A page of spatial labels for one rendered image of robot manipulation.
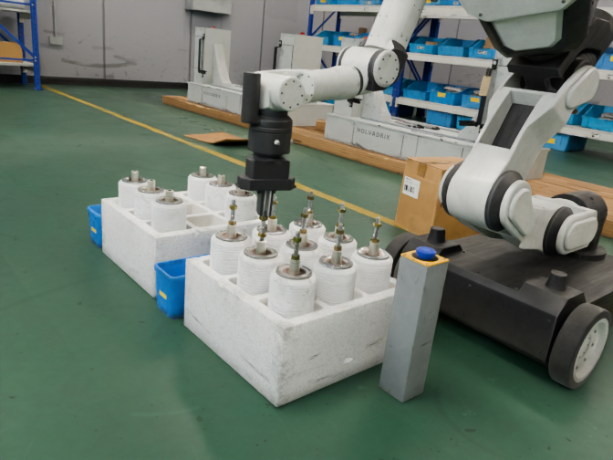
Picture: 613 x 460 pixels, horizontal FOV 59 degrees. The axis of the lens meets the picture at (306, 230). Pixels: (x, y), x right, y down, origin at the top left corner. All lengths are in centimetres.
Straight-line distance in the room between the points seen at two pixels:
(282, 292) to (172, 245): 50
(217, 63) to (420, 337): 473
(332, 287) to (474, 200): 38
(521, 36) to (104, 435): 115
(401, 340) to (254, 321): 31
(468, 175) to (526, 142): 15
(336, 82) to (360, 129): 264
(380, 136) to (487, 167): 241
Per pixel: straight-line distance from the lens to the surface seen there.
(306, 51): 456
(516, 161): 132
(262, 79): 109
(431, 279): 109
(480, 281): 142
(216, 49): 567
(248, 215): 163
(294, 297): 107
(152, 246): 148
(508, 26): 130
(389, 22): 127
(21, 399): 120
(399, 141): 357
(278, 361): 108
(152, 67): 782
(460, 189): 129
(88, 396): 118
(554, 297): 136
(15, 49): 678
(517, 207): 128
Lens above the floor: 68
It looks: 18 degrees down
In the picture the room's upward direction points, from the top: 6 degrees clockwise
